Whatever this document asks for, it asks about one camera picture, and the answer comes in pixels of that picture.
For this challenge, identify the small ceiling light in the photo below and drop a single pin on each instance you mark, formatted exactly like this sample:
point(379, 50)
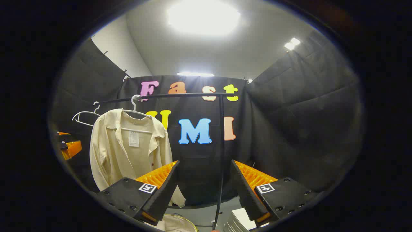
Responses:
point(291, 43)

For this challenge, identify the white drawer cabinet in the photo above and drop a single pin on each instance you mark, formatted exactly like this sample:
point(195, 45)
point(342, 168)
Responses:
point(239, 219)

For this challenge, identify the long strip ceiling light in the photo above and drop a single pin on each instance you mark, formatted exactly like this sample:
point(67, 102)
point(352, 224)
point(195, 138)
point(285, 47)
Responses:
point(195, 74)

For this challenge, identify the large square ceiling light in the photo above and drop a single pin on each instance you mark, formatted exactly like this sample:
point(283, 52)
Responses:
point(202, 16)

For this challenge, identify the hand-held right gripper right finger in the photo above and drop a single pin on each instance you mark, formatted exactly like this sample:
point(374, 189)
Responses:
point(248, 196)

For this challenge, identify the cream button shirt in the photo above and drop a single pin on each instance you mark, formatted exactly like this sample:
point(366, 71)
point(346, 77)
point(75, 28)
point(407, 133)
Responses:
point(109, 154)

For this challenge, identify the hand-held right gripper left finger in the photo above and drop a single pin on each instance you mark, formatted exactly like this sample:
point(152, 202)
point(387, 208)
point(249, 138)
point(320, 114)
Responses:
point(162, 196)

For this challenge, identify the yellow rimmed laundry hamper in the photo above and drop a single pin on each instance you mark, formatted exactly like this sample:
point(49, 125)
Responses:
point(175, 224)

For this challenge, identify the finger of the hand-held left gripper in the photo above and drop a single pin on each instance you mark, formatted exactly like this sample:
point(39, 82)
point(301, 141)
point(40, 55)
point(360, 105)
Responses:
point(63, 133)
point(73, 149)

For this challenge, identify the white plastic hanger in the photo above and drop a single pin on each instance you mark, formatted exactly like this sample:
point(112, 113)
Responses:
point(97, 110)
point(135, 103)

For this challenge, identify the black metal clothes rack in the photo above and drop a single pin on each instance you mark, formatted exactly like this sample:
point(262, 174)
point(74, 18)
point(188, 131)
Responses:
point(221, 145)

